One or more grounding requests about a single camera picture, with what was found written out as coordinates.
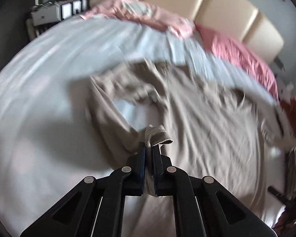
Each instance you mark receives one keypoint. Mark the rust orange garment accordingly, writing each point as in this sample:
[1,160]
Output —
[290,110]

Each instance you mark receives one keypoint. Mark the pink pillow left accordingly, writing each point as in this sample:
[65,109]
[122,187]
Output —
[143,13]

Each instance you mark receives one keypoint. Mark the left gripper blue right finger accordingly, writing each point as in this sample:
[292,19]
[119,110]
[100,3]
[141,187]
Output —
[161,182]

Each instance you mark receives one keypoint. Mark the white polka-dot duvet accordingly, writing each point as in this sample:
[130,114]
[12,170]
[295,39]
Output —
[47,139]

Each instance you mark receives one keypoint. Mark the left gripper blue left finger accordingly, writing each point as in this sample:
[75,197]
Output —
[135,181]

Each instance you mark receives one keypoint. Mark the pink pillow right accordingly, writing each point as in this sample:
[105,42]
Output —
[238,54]

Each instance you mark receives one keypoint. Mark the beige long-sleeve shirt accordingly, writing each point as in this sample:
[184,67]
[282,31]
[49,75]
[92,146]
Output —
[205,128]

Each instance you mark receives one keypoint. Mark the white bedside shelf unit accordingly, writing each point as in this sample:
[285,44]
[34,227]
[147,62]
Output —
[44,16]

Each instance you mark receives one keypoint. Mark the beige padded headboard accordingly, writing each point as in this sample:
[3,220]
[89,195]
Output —
[237,18]

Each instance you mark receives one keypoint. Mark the pink pillow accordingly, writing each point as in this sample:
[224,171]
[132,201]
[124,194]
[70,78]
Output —
[143,13]
[238,54]

